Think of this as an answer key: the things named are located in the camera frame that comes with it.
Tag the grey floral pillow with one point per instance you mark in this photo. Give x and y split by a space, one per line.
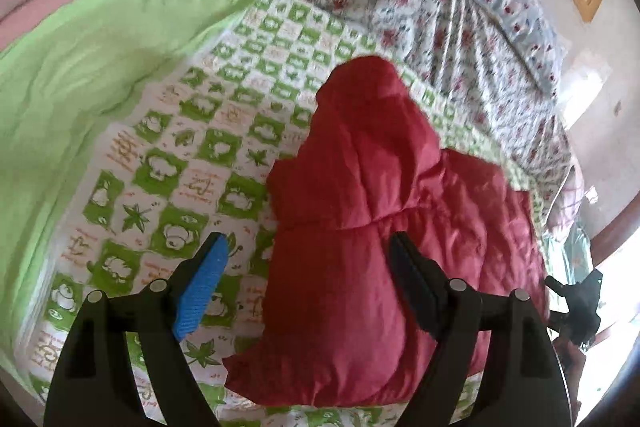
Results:
515 12

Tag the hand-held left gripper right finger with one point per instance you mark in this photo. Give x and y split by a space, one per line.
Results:
417 287

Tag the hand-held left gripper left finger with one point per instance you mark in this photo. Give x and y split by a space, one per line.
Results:
202 289

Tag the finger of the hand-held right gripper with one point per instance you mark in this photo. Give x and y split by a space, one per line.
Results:
556 284

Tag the red quilted jacket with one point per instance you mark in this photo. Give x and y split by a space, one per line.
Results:
380 207

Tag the green printed blanket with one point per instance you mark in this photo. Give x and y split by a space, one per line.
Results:
125 132

